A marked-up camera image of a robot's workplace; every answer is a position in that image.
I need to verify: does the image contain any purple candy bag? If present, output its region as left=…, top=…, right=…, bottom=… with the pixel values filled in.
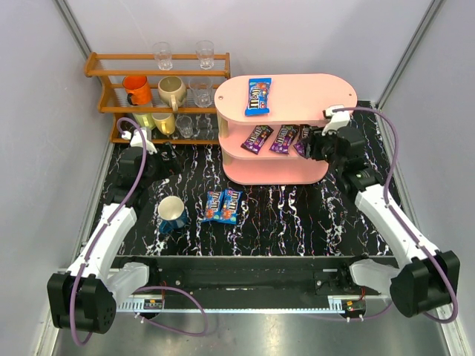
left=241, top=125, right=274, bottom=154
left=269, top=125, right=299, bottom=154
left=293, top=124, right=311, bottom=157

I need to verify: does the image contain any blue candy bag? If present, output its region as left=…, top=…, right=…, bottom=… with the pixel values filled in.
left=217, top=189, right=242, bottom=225
left=203, top=191, right=223, bottom=223
left=244, top=78, right=272, bottom=116

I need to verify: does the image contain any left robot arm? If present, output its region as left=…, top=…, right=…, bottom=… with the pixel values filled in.
left=47, top=142, right=183, bottom=334

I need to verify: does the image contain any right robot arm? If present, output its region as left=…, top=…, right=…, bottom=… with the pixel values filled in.
left=302, top=126, right=460, bottom=323

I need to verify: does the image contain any pink three-tier shelf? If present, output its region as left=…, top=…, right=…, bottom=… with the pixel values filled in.
left=214, top=73, right=358, bottom=185

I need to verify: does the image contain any clear glass bottom shelf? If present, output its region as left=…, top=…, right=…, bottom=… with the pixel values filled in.
left=175, top=115, right=194, bottom=139

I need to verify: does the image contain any clear glass shelf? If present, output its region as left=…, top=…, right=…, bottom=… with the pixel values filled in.
left=189, top=76, right=213, bottom=108
left=175, top=115, right=194, bottom=139

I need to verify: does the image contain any clear glass middle shelf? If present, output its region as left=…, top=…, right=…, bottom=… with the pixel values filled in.
left=189, top=76, right=213, bottom=108

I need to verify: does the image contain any yellow mug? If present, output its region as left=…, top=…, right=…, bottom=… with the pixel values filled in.
left=152, top=113, right=175, bottom=136

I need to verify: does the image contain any light green mug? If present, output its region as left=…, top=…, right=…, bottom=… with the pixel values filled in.
left=133, top=113, right=156, bottom=130

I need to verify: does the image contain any blue mug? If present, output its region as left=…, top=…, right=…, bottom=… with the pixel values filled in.
left=157, top=196, right=188, bottom=234

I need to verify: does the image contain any orange wooden cup rack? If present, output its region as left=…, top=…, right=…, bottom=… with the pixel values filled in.
left=84, top=52, right=231, bottom=145

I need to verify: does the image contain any orange mug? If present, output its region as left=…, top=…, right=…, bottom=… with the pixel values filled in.
left=122, top=75, right=152, bottom=106

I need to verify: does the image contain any beige mug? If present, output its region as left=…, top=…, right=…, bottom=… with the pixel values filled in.
left=157, top=76, right=187, bottom=113

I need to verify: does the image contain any clear glass top left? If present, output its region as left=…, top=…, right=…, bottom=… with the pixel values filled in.
left=152, top=42, right=173, bottom=70

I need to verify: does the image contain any clear glass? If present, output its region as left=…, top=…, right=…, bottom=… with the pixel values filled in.
left=195, top=40, right=214, bottom=70
left=152, top=42, right=173, bottom=70

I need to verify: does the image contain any clear glass top right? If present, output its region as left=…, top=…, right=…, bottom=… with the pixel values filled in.
left=195, top=40, right=214, bottom=70

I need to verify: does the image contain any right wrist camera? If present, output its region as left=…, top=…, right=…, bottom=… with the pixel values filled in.
left=322, top=105, right=351, bottom=136

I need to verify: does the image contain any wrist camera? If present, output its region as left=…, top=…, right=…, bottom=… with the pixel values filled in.
left=122, top=128, right=157, bottom=154
left=322, top=105, right=351, bottom=136

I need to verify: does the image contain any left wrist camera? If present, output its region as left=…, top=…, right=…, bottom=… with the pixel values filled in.
left=122, top=128, right=157, bottom=154

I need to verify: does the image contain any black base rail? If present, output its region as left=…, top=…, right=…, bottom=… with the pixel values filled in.
left=112, top=255, right=375, bottom=296

